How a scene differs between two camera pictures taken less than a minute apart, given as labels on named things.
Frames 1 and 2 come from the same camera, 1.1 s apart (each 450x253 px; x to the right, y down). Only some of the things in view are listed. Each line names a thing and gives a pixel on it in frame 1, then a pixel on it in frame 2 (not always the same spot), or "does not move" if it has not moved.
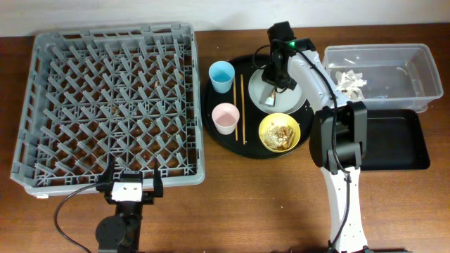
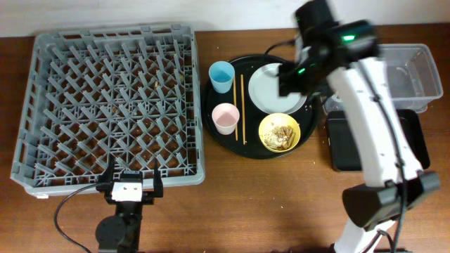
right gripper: x=266 y=75 to x=287 y=83
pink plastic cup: x=226 y=117 does not move
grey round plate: x=287 y=102 does not move
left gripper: x=148 y=197 does not move
